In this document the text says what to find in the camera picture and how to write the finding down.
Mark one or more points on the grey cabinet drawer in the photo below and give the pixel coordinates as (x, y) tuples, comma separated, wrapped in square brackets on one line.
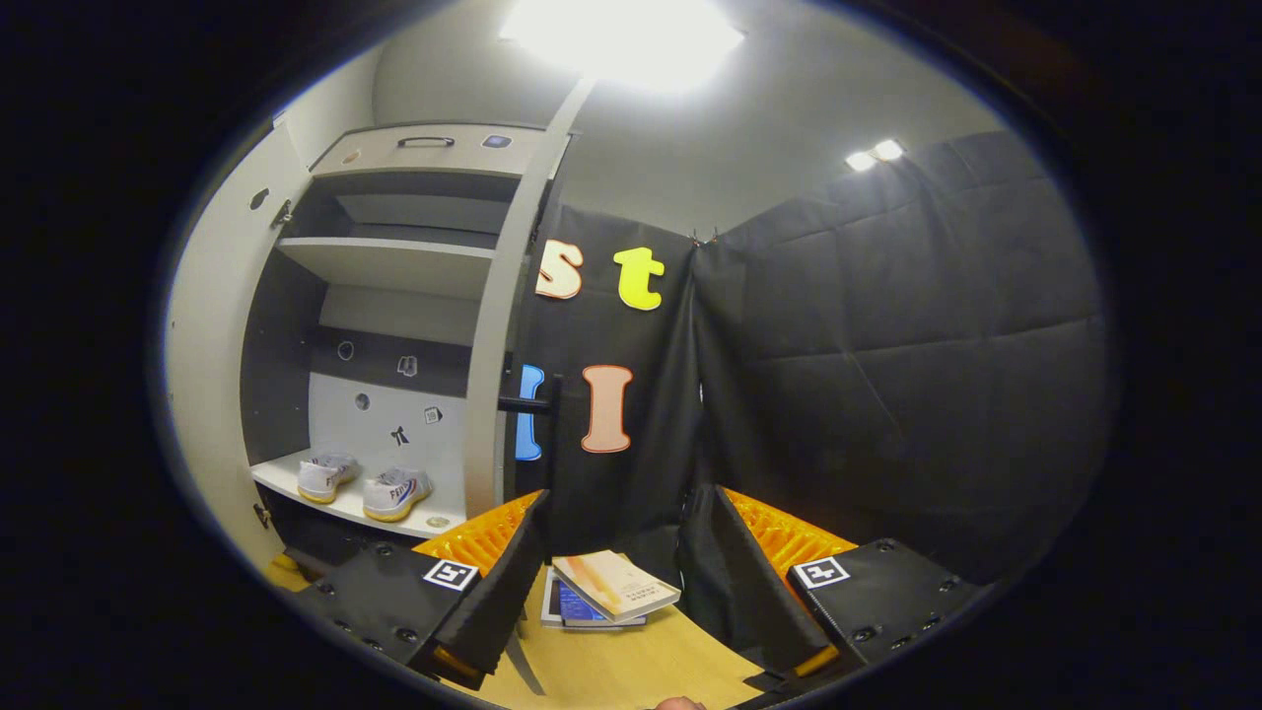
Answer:
[(370, 160)]

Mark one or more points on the beige book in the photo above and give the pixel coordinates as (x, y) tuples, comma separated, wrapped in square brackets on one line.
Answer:
[(616, 584)]

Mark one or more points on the black backdrop cloth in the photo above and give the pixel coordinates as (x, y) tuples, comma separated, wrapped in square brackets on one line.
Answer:
[(907, 375), (651, 473)]

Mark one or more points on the grey shoe cabinet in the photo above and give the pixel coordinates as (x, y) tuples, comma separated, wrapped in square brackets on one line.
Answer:
[(394, 261)]

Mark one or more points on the white striped shoe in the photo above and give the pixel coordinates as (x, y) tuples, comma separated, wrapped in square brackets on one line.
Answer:
[(325, 478), (394, 493)]

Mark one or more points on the small ceiling light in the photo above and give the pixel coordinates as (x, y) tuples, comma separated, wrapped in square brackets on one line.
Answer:
[(873, 156)]

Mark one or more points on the large ceiling light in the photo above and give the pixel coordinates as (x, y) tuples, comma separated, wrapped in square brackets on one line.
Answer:
[(621, 39)]

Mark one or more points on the grey cabinet door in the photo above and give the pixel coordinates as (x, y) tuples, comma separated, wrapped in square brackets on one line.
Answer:
[(212, 325), (493, 345)]

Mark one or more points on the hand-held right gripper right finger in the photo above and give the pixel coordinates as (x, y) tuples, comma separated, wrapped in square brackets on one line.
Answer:
[(759, 592)]

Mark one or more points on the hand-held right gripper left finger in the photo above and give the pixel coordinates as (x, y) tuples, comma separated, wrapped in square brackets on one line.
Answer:
[(513, 582)]

